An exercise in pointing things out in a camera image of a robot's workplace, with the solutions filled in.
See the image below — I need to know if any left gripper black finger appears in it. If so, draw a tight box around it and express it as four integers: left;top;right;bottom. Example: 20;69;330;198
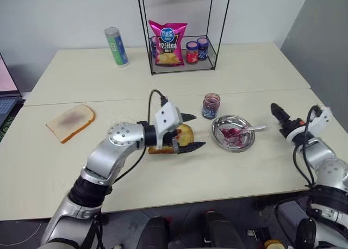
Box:
181;112;197;123
176;141;208;155

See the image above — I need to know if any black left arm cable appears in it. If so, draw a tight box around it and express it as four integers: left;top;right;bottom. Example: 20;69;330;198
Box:
107;89;169;189

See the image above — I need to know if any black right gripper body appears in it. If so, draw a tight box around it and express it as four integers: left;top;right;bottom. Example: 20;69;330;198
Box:
279;117;306;138

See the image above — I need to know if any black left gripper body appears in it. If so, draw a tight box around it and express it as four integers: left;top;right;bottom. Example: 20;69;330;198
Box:
162;129;182;153

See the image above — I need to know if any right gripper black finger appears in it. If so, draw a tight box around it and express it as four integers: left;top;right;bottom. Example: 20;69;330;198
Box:
270;104;287;128
272;103;292;124

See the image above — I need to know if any blue label jam jar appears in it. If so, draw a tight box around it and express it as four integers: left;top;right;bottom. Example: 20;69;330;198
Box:
150;36;159;57
196;37;210;61

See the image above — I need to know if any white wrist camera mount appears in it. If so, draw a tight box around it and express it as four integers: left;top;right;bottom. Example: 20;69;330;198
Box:
286;105;332;144
153;102;184;148

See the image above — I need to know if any grey laptop with pink screen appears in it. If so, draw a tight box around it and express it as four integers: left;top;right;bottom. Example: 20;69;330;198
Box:
0;52;27;128

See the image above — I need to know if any round metal plate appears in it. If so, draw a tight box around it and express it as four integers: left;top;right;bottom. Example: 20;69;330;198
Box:
211;114;257;153

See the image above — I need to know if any green blue cylindrical can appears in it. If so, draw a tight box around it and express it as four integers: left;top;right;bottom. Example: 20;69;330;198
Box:
104;27;129;69

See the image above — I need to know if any black green patterned mat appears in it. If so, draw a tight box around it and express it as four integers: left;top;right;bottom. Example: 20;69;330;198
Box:
0;107;20;144

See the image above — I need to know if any open glass jam jar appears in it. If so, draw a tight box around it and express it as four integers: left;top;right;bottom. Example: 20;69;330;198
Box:
201;92;221;120

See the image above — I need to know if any red label jam jar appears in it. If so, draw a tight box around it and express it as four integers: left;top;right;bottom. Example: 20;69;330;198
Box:
185;41;199;65

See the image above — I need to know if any metal spoon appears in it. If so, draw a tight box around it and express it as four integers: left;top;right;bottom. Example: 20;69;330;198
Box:
227;123;269;136

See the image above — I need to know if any red sauce residue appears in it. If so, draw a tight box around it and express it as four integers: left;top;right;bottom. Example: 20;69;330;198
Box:
219;126;247;148

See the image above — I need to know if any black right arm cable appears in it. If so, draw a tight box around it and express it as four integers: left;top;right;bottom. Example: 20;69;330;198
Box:
274;104;323;233

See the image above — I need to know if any pink potato chips bag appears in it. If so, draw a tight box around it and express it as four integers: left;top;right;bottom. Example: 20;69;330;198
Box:
148;19;189;68

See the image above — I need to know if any black wire shelf rack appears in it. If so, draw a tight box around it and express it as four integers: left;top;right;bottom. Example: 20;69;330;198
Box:
136;0;233;76

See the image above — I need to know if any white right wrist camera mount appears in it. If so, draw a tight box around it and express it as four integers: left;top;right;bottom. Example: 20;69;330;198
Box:
286;105;332;144

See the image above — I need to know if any thin white floor cable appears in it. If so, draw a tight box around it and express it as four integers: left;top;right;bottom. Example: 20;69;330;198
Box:
25;221;43;242

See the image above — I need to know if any dark rounded shape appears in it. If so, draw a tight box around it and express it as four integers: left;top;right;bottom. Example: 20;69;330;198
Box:
139;215;171;249
203;210;240;249

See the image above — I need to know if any toast slice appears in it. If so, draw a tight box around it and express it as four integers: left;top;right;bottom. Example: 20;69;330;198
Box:
147;123;195;155
45;104;97;145

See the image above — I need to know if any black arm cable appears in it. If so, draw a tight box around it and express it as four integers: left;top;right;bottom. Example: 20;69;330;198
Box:
107;89;169;189
274;104;323;233

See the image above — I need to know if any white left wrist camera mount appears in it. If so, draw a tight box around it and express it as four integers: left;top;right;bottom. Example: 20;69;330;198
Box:
153;102;184;148

